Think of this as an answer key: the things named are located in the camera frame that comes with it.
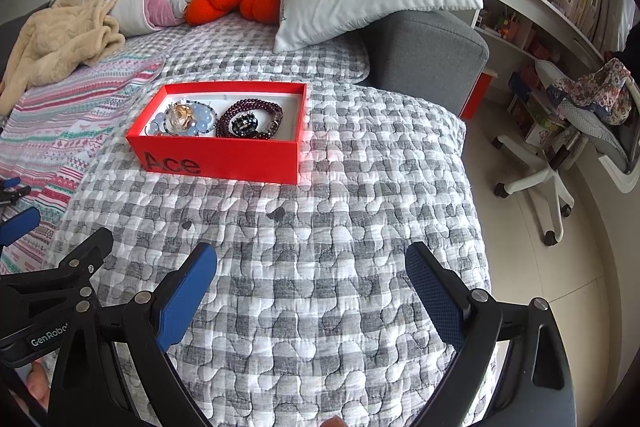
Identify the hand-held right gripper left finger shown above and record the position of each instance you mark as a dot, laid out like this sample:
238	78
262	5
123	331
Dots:
185	302

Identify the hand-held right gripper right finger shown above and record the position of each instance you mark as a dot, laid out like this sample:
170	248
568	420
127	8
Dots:
435	302

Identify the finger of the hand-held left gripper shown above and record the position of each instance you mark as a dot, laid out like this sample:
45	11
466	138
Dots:
75	259
17	227

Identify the red cardboard box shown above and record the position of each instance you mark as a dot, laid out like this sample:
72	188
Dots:
225	164

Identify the person's left hand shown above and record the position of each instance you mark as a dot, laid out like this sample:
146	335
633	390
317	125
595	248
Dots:
39	384

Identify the striped patterned blanket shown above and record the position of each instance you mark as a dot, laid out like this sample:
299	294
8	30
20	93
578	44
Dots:
65	127

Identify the grey checked quilt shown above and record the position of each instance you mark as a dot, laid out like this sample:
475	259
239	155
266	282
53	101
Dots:
325	232

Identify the white office chair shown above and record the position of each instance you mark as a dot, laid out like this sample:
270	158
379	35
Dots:
550	177

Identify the beige towel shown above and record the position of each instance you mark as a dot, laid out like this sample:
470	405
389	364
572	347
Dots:
55	42

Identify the black beaded charm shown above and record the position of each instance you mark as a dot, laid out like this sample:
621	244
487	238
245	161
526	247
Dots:
246	123

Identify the red storage box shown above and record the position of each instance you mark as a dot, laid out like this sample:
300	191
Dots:
477	97

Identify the grey sofa armrest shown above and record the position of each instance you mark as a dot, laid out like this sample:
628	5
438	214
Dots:
430	52

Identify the floral cloth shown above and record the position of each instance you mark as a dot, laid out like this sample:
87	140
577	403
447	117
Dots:
600	92

